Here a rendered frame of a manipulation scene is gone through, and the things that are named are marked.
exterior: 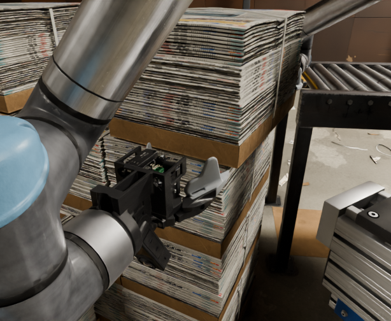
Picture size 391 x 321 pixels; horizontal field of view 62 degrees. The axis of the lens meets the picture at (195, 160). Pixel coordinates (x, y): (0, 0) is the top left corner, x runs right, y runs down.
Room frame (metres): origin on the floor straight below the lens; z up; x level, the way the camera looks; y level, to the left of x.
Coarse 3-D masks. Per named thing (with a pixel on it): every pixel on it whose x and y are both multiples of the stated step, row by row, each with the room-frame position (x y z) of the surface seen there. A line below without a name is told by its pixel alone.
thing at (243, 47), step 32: (192, 32) 0.53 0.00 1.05; (224, 32) 0.51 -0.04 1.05; (256, 32) 0.53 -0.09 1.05; (160, 64) 0.55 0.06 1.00; (192, 64) 0.52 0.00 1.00; (224, 64) 0.50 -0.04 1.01; (256, 64) 0.55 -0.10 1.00; (128, 96) 0.59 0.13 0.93; (160, 96) 0.55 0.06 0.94; (192, 96) 0.52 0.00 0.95; (224, 96) 0.49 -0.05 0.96; (256, 96) 0.53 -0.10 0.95; (160, 128) 0.56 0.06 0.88; (192, 128) 0.52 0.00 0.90; (224, 128) 0.49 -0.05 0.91; (256, 128) 0.56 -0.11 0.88
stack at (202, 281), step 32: (96, 160) 0.63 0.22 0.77; (128, 160) 0.61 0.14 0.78; (192, 160) 0.54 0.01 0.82; (256, 160) 0.70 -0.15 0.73; (224, 192) 0.52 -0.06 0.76; (192, 224) 0.53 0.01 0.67; (224, 224) 0.51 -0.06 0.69; (256, 224) 0.76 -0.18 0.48; (192, 256) 0.54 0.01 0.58; (224, 256) 0.52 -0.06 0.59; (256, 256) 0.81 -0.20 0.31; (160, 288) 0.58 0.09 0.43; (192, 288) 0.53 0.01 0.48; (224, 288) 0.53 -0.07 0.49; (128, 320) 0.63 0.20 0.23; (160, 320) 0.57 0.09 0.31; (192, 320) 0.53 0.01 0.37; (224, 320) 0.57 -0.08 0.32
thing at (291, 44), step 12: (192, 12) 0.80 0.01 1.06; (204, 12) 0.80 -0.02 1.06; (216, 12) 0.79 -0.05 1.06; (228, 12) 0.78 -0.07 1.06; (240, 12) 0.77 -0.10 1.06; (264, 12) 0.75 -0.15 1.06; (276, 12) 0.74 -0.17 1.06; (288, 12) 0.73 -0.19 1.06; (300, 12) 0.76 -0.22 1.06; (288, 24) 0.70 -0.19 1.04; (300, 24) 0.79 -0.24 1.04; (288, 36) 0.70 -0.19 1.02; (300, 36) 0.81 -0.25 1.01; (288, 48) 0.70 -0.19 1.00; (288, 60) 0.71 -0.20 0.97; (288, 72) 0.71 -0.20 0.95; (288, 84) 0.73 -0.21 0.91; (288, 96) 0.75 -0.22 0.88; (276, 108) 0.67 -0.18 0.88
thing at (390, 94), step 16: (304, 96) 1.05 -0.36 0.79; (320, 96) 1.05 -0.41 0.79; (336, 96) 1.04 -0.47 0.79; (352, 96) 1.03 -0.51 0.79; (368, 96) 1.03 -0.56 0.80; (384, 96) 1.02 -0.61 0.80; (304, 112) 1.05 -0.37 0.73; (320, 112) 1.05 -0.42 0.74; (336, 112) 1.04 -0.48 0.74; (352, 112) 1.03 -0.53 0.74; (368, 112) 1.03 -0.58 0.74; (384, 112) 1.02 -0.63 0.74; (352, 128) 1.03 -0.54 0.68; (368, 128) 1.03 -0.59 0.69; (384, 128) 1.02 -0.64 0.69
